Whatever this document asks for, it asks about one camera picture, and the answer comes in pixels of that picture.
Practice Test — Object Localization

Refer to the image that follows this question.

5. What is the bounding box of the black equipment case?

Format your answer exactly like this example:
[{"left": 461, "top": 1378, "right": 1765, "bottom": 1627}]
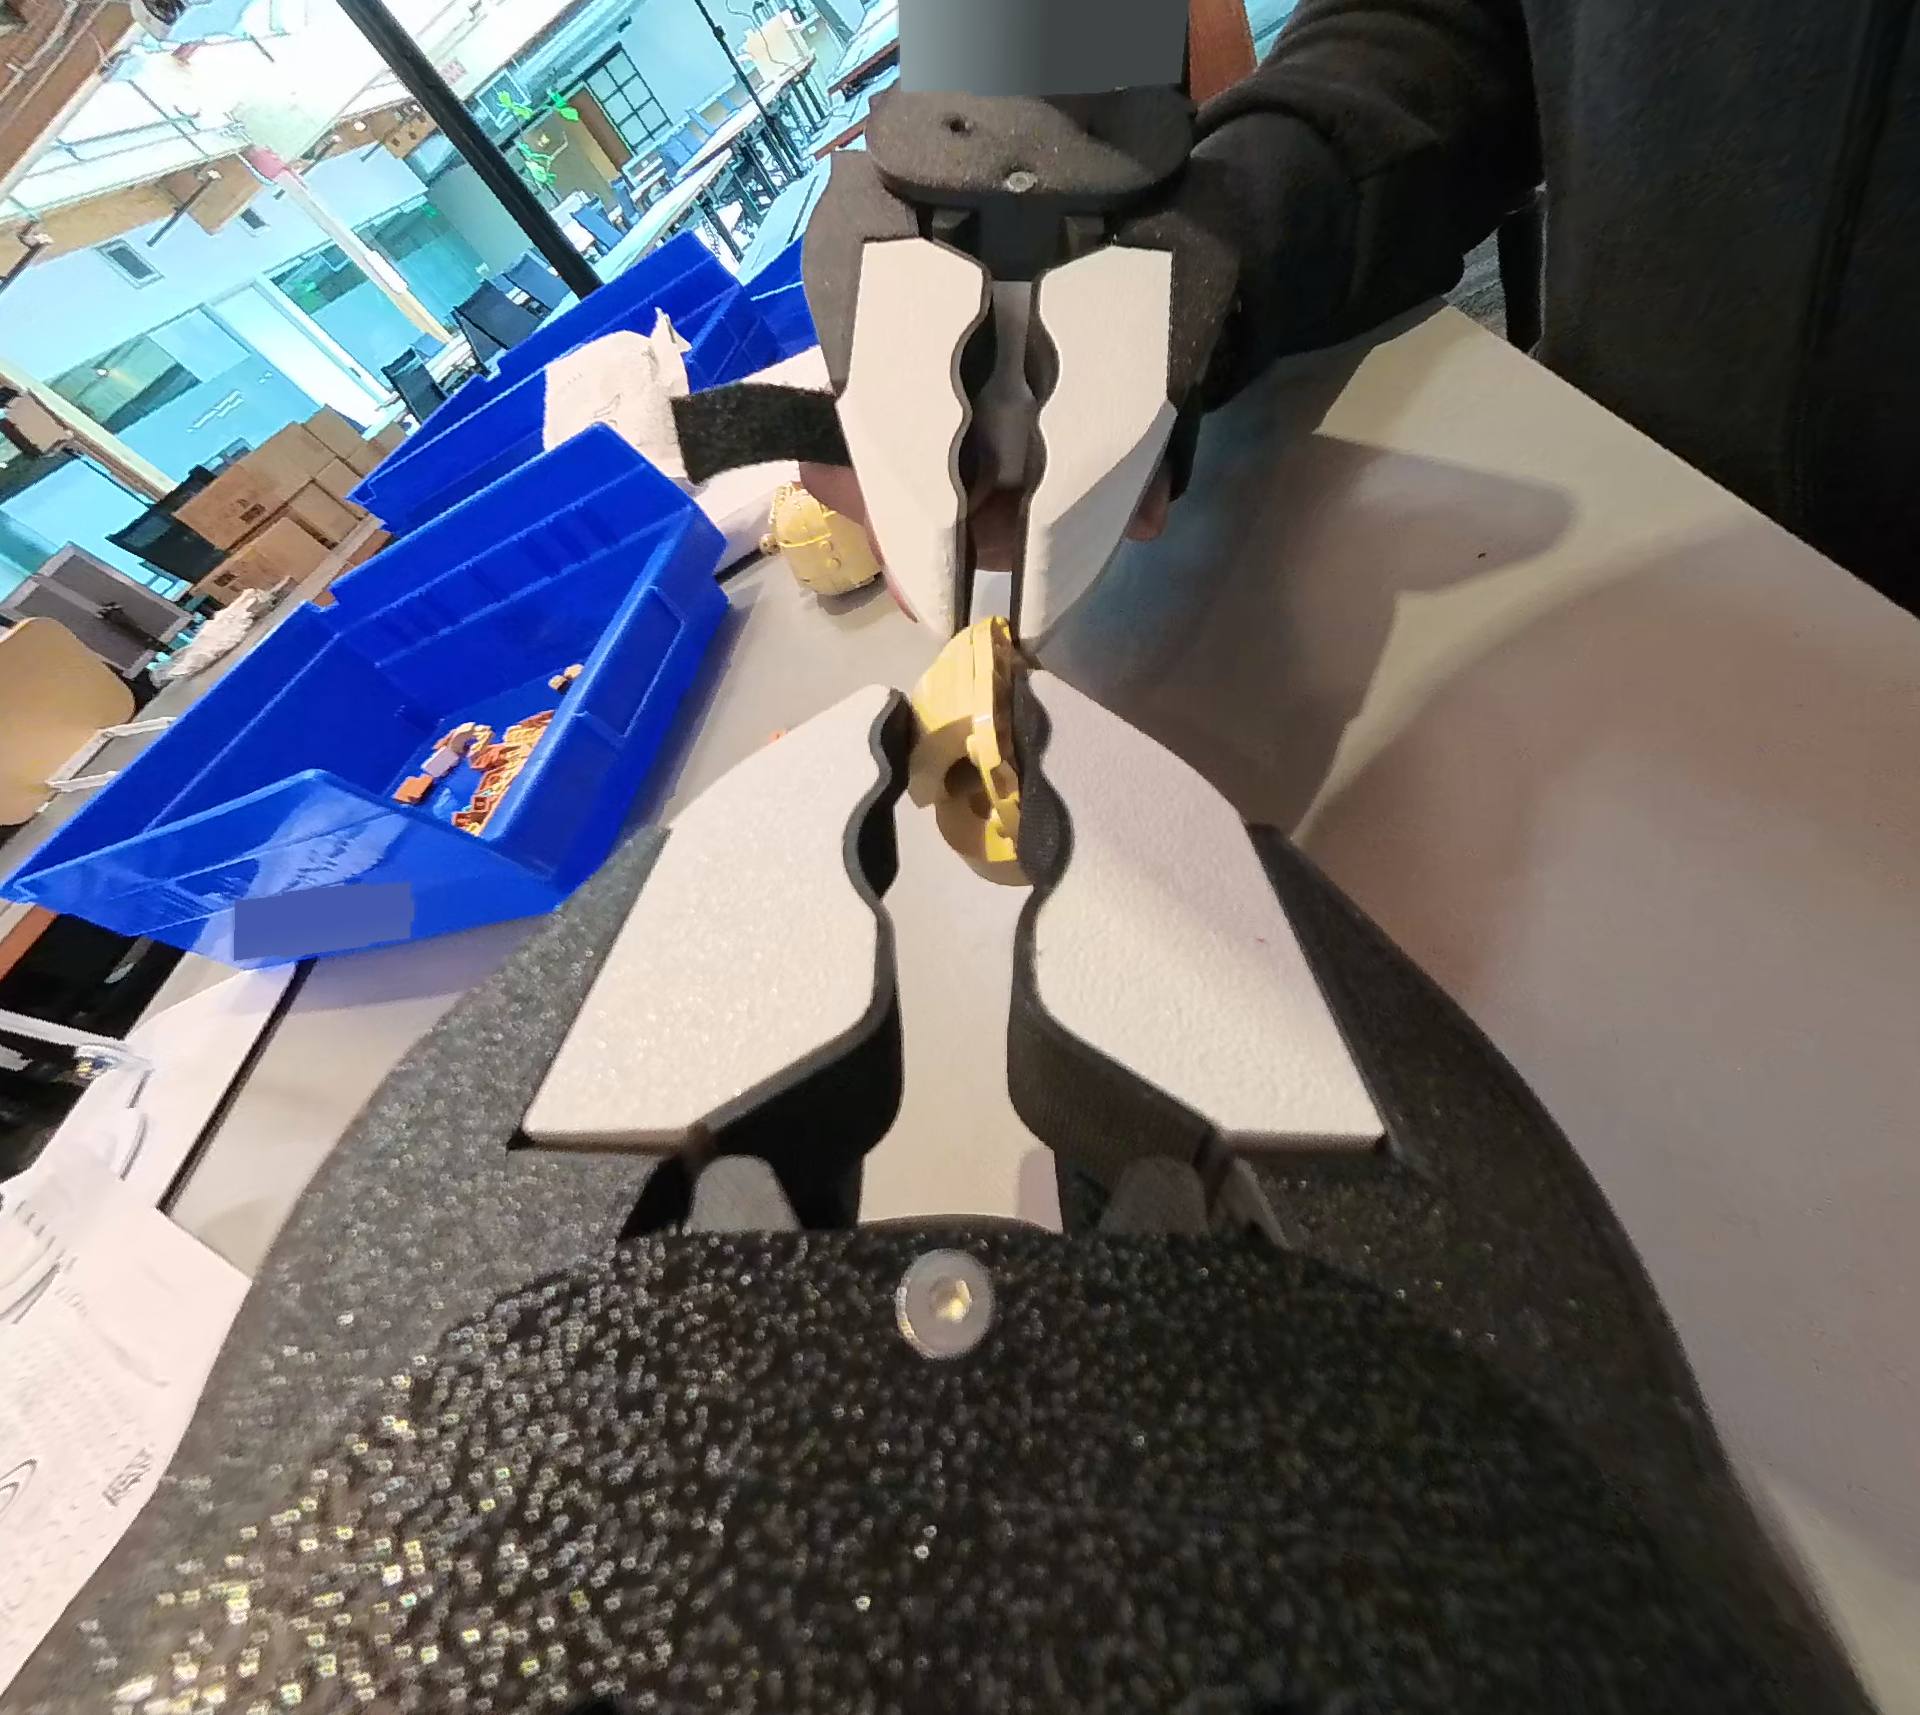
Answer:
[{"left": 0, "top": 544, "right": 201, "bottom": 685}]

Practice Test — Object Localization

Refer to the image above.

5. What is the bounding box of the white crumpled bag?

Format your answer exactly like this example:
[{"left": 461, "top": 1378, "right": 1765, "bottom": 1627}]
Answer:
[{"left": 541, "top": 310, "right": 698, "bottom": 461}]

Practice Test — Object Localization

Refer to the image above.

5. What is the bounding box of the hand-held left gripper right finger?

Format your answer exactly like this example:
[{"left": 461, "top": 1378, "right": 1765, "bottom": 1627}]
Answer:
[{"left": 1007, "top": 665, "right": 1389, "bottom": 1228}]

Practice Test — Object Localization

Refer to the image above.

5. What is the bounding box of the tan curved brick assembly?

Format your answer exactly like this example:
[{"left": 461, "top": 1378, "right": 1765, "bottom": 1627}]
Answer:
[{"left": 911, "top": 617, "right": 1040, "bottom": 889}]

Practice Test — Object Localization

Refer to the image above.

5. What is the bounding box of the blue plastic bin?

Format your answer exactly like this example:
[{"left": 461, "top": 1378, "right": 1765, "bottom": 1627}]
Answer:
[
  {"left": 349, "top": 230, "right": 784, "bottom": 544},
  {"left": 0, "top": 423, "right": 734, "bottom": 972},
  {"left": 741, "top": 235, "right": 830, "bottom": 341}
]

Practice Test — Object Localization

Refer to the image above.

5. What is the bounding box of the pile of tan brown bricks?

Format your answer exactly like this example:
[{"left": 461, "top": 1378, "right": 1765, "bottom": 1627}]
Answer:
[{"left": 390, "top": 662, "right": 581, "bottom": 838}]

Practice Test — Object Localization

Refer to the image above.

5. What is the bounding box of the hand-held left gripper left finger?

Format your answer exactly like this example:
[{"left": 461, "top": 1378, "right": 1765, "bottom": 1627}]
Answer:
[{"left": 520, "top": 683, "right": 912, "bottom": 1228}]

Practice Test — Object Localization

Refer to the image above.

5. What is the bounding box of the person's right hand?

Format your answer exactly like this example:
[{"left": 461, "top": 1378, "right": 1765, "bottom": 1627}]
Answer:
[{"left": 799, "top": 454, "right": 1174, "bottom": 632}]

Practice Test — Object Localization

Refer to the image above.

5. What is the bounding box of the white printed paper bag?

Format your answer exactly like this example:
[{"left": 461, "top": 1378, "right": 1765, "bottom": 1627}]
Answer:
[{"left": 0, "top": 965, "right": 260, "bottom": 1690}]

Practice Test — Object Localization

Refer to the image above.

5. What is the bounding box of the grey desk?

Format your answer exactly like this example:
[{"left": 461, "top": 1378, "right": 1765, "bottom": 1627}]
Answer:
[{"left": 155, "top": 308, "right": 1920, "bottom": 1715}]

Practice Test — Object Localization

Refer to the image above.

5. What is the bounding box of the black pole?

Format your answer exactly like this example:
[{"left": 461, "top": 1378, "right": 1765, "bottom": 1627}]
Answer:
[{"left": 178, "top": 0, "right": 605, "bottom": 310}]

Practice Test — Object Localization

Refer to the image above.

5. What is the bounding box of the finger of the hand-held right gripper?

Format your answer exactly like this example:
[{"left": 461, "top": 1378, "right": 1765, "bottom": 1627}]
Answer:
[
  {"left": 1005, "top": 243, "right": 1182, "bottom": 654},
  {"left": 827, "top": 237, "right": 996, "bottom": 642}
]

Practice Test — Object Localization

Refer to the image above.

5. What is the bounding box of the light wooden chair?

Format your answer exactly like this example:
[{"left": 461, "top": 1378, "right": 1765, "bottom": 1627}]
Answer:
[{"left": 0, "top": 617, "right": 139, "bottom": 834}]

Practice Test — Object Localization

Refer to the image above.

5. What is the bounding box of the stack of cardboard boxes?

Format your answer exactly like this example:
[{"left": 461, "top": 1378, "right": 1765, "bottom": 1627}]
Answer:
[{"left": 171, "top": 398, "right": 400, "bottom": 610}]

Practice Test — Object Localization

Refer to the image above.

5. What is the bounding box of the yellowish tan brick cluster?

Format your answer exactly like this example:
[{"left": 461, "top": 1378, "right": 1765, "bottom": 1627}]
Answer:
[{"left": 763, "top": 479, "right": 890, "bottom": 601}]

